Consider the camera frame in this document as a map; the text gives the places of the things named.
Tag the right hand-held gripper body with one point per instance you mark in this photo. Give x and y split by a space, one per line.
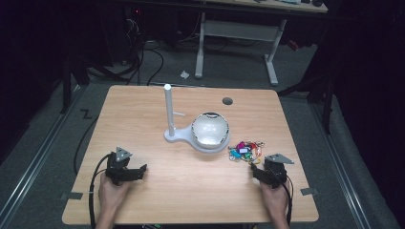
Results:
275 171

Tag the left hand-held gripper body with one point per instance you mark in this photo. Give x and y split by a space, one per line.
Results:
118 167

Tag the pile of colourful tagged keys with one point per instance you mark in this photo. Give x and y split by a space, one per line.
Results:
245 151

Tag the person's right hand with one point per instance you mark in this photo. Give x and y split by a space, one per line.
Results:
274 195

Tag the person's left hand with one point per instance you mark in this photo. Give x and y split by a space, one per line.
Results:
111 192

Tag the grey tape piece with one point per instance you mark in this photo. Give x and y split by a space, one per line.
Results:
309 191
73 196

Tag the shiny metal bowl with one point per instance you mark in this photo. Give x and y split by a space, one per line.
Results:
210 129

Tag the black tape floor mark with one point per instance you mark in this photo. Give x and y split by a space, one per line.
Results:
86 114

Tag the white stand with pole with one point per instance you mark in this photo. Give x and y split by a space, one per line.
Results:
169 108

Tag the black metal stand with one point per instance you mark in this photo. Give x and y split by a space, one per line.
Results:
68 82
326 95

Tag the white paper scrap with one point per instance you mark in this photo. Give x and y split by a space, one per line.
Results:
184 74

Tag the white-legged wooden desk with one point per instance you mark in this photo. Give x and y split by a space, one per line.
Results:
238 30

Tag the metal floor rail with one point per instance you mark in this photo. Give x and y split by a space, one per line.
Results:
35 159
340 165

